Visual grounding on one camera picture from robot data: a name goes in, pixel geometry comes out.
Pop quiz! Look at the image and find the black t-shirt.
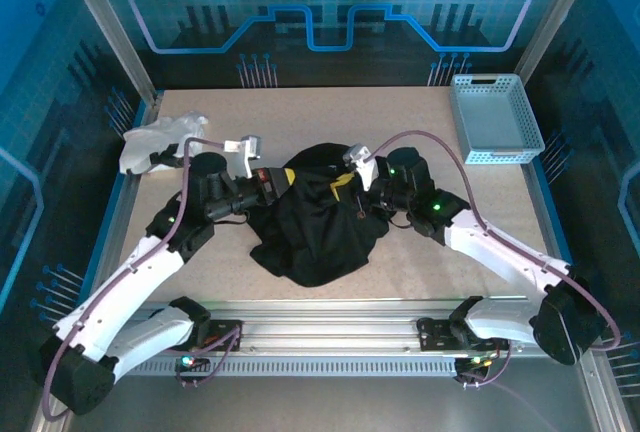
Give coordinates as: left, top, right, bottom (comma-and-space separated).
248, 141, 391, 289

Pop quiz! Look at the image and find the white folded t-shirt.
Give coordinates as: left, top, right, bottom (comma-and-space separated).
119, 110, 210, 176

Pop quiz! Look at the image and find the grey perforated plastic basket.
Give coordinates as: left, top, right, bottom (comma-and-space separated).
449, 73, 546, 166

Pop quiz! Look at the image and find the small LED controller board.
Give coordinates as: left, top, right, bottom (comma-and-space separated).
174, 346, 211, 373
454, 354, 496, 378

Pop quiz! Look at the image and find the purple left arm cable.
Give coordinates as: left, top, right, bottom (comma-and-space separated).
40, 136, 245, 423

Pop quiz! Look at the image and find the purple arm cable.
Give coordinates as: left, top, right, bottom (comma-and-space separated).
40, 136, 245, 423
367, 130, 624, 391

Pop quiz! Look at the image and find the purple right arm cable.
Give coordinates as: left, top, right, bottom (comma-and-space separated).
367, 130, 624, 391

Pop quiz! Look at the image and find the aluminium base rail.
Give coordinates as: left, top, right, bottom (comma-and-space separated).
134, 296, 531, 359

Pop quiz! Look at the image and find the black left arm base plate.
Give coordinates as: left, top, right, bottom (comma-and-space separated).
202, 318, 245, 353

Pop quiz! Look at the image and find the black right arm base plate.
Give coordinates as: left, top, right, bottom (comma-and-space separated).
416, 315, 501, 353

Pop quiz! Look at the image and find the slotted metal cable tray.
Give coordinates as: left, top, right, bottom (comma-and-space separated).
124, 355, 461, 378

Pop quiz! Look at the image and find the aluminium frame post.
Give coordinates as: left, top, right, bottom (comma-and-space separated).
513, 0, 601, 86
54, 0, 166, 103

